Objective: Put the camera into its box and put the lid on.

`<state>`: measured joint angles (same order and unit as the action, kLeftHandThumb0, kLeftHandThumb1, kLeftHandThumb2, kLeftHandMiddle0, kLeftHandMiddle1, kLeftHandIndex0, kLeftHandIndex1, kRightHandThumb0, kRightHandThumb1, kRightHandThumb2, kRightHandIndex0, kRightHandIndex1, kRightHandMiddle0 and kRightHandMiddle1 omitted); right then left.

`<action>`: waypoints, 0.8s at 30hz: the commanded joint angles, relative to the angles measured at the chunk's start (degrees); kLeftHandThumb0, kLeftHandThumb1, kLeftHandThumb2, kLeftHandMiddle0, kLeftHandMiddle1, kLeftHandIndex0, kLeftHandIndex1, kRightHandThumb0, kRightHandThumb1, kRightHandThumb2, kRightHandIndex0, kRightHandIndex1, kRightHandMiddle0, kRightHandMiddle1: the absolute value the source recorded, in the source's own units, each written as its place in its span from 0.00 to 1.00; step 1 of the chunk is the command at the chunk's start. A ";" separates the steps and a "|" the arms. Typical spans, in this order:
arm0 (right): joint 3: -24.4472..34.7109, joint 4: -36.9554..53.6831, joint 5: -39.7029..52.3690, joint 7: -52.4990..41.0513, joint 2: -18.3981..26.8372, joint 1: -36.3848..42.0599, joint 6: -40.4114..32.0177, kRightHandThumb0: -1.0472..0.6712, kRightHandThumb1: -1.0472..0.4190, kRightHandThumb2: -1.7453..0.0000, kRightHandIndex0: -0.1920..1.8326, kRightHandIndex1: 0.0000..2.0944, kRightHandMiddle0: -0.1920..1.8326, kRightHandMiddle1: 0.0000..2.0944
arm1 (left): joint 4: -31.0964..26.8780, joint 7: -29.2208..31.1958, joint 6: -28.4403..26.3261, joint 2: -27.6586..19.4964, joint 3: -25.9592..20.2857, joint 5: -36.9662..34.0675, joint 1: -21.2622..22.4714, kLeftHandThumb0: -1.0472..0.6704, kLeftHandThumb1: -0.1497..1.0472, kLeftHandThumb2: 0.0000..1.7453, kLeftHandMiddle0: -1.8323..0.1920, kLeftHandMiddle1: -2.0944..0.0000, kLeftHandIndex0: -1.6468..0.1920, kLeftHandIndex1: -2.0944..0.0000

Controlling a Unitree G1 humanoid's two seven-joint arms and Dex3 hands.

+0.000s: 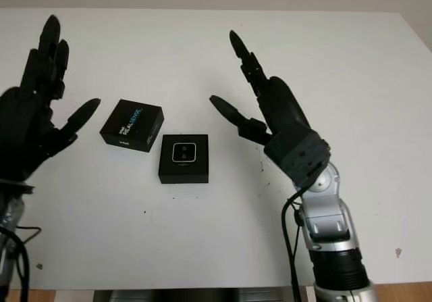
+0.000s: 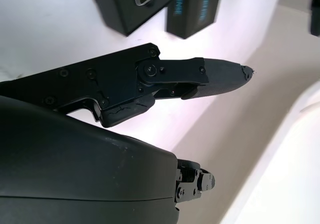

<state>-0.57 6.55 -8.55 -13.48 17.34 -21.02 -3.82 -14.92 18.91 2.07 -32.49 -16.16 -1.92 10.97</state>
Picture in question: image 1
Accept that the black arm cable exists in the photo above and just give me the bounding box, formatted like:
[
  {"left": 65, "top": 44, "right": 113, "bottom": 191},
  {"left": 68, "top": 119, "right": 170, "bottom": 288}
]
[
  {"left": 281, "top": 185, "right": 304, "bottom": 302},
  {"left": 0, "top": 226, "right": 42, "bottom": 302}
]

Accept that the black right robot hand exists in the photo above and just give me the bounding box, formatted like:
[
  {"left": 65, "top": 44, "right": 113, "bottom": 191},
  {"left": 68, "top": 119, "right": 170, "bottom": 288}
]
[{"left": 209, "top": 30, "right": 311, "bottom": 147}]

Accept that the black RealSense box lid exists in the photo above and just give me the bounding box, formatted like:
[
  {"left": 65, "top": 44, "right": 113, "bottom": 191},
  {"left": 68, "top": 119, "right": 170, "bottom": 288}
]
[{"left": 99, "top": 98, "right": 165, "bottom": 153}]

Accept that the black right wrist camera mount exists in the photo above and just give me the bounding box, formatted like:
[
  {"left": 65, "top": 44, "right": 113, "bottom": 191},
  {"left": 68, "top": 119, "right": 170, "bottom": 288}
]
[{"left": 263, "top": 126, "right": 331, "bottom": 191}]

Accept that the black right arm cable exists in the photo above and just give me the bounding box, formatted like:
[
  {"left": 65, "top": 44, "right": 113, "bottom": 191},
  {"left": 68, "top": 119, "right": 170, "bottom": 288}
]
[{"left": 281, "top": 185, "right": 304, "bottom": 302}]

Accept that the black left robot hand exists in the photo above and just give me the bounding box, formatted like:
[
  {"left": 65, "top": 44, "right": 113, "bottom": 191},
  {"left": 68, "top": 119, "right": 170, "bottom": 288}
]
[{"left": 0, "top": 14, "right": 102, "bottom": 184}]

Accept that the grey metal base below table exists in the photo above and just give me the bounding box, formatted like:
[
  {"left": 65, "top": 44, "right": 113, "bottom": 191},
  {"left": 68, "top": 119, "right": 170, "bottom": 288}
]
[{"left": 92, "top": 288, "right": 308, "bottom": 302}]

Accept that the black camera box base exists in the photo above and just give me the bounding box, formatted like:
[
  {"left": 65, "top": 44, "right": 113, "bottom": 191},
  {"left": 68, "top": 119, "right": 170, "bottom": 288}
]
[{"left": 157, "top": 133, "right": 210, "bottom": 184}]

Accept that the small silver RealSense camera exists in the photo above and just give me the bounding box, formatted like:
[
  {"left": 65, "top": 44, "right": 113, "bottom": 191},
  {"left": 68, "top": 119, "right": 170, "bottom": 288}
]
[{"left": 171, "top": 141, "right": 198, "bottom": 165}]

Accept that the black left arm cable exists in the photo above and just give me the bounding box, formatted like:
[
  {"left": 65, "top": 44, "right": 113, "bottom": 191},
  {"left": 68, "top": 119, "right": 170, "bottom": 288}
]
[{"left": 0, "top": 226, "right": 42, "bottom": 302}]

